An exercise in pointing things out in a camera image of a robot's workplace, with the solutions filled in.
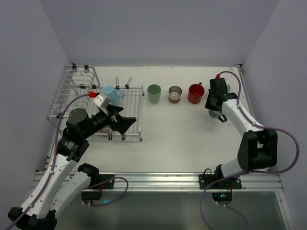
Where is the pink cup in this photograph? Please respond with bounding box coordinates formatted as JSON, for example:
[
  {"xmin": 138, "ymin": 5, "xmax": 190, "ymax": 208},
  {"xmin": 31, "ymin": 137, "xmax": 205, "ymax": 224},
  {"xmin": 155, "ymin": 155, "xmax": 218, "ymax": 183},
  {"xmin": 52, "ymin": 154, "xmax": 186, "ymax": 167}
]
[{"xmin": 99, "ymin": 126, "xmax": 112, "ymax": 133}]

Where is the light blue mug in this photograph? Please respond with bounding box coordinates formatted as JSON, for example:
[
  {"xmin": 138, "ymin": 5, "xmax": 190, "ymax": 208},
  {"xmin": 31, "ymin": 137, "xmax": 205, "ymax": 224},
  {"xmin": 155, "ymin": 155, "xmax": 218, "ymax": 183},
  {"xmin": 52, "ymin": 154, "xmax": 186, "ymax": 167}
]
[{"xmin": 103, "ymin": 85, "xmax": 125, "ymax": 105}]

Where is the red mug black handle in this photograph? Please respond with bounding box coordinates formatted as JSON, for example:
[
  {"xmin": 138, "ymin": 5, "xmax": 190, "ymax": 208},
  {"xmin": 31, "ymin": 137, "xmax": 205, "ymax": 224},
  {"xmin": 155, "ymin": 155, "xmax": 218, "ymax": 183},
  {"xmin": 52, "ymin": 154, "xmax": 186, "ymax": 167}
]
[{"xmin": 188, "ymin": 82, "xmax": 205, "ymax": 104}]

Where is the light green tumbler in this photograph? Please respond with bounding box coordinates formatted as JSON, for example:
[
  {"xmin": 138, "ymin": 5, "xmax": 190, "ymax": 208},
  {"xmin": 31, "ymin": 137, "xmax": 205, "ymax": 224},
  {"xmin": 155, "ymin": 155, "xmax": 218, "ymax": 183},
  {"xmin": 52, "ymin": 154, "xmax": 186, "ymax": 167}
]
[{"xmin": 147, "ymin": 84, "xmax": 161, "ymax": 104}]

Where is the pale green mug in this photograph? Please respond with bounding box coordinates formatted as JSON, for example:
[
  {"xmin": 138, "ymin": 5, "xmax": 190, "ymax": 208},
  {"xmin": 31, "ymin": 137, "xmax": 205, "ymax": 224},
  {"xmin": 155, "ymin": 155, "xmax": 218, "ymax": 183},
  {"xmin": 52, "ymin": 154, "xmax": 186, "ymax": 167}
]
[{"xmin": 226, "ymin": 82, "xmax": 231, "ymax": 92}]

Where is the dark green mug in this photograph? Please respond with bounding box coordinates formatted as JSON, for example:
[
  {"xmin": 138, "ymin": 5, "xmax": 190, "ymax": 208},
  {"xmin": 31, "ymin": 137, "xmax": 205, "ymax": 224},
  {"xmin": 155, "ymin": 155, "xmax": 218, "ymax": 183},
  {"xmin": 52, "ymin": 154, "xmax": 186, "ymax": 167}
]
[{"xmin": 208, "ymin": 110, "xmax": 227, "ymax": 123}]

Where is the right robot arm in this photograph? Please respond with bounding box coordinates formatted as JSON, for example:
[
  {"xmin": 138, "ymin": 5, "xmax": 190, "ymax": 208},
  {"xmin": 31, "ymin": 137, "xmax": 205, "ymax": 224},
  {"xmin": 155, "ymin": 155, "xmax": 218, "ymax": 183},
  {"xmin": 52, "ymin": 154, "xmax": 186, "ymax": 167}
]
[{"xmin": 205, "ymin": 78, "xmax": 278, "ymax": 180}]

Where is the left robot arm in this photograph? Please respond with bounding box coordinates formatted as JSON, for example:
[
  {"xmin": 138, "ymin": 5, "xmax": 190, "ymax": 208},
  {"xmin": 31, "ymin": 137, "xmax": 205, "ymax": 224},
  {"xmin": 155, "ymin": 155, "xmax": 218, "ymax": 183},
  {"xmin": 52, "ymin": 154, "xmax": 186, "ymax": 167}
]
[{"xmin": 8, "ymin": 105, "xmax": 137, "ymax": 230}]

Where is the left black controller box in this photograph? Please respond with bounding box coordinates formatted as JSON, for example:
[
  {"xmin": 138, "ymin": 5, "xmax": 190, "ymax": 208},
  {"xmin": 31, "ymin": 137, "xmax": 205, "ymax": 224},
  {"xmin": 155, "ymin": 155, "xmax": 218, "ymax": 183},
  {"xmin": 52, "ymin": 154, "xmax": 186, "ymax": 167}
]
[{"xmin": 81, "ymin": 192, "xmax": 102, "ymax": 202}]

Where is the black controller box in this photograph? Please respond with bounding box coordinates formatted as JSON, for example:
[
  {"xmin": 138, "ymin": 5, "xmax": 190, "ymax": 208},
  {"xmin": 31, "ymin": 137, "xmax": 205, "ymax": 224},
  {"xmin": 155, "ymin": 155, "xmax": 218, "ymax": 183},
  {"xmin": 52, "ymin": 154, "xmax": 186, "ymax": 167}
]
[
  {"xmin": 212, "ymin": 192, "xmax": 233, "ymax": 205},
  {"xmin": 81, "ymin": 192, "xmax": 102, "ymax": 202}
]

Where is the right black controller box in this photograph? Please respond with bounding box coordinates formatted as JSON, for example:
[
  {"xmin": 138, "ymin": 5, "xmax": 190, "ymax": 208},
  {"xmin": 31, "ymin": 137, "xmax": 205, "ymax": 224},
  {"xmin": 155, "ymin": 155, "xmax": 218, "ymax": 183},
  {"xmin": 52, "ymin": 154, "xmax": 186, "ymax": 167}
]
[{"xmin": 212, "ymin": 192, "xmax": 233, "ymax": 205}]

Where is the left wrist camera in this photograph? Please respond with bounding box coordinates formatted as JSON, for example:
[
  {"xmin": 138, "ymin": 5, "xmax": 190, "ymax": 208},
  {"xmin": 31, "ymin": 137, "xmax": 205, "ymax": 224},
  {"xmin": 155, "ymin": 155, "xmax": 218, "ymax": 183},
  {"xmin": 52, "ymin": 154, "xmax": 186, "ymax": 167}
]
[{"xmin": 93, "ymin": 94, "xmax": 110, "ymax": 112}]

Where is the metal wire dish rack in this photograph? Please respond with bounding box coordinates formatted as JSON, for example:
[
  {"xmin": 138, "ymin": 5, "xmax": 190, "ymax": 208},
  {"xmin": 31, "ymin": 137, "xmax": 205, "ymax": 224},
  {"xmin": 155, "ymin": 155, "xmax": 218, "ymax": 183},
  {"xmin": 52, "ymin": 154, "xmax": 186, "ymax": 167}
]
[{"xmin": 47, "ymin": 63, "xmax": 144, "ymax": 140}]

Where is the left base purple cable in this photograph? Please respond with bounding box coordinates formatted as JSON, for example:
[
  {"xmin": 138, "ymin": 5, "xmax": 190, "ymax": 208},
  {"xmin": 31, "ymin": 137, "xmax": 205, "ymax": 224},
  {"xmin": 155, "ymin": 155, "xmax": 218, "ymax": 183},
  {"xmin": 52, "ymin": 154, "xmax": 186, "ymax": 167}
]
[{"xmin": 83, "ymin": 176, "xmax": 129, "ymax": 207}]

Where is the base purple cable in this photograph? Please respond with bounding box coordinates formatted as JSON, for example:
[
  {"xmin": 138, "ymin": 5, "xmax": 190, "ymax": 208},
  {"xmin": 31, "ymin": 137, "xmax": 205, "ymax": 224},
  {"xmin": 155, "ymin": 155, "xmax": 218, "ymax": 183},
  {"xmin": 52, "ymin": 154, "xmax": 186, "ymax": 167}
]
[
  {"xmin": 200, "ymin": 167, "xmax": 252, "ymax": 230},
  {"xmin": 83, "ymin": 176, "xmax": 129, "ymax": 207}
]

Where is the aluminium mounting rail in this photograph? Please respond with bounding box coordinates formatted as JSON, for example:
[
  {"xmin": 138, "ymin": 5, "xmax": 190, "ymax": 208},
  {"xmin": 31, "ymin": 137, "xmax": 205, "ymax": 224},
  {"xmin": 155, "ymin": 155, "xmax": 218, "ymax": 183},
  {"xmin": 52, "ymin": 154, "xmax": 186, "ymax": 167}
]
[{"xmin": 99, "ymin": 172, "xmax": 283, "ymax": 192}]

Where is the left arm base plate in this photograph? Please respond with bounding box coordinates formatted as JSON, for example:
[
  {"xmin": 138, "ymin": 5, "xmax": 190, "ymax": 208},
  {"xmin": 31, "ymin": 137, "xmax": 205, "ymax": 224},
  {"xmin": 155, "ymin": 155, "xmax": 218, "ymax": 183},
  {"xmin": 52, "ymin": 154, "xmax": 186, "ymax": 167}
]
[{"xmin": 88, "ymin": 173, "xmax": 115, "ymax": 190}]

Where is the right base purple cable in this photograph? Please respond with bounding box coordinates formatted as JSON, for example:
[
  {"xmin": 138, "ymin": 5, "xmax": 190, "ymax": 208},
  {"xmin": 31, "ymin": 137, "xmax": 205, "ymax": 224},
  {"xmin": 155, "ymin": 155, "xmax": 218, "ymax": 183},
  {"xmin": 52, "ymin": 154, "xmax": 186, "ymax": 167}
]
[{"xmin": 200, "ymin": 167, "xmax": 252, "ymax": 230}]

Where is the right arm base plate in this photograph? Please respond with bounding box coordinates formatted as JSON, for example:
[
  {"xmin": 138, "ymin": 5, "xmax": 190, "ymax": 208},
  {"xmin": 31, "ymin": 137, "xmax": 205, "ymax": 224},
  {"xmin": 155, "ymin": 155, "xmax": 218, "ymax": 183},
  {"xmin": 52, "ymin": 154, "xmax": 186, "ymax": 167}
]
[{"xmin": 198, "ymin": 174, "xmax": 242, "ymax": 190}]

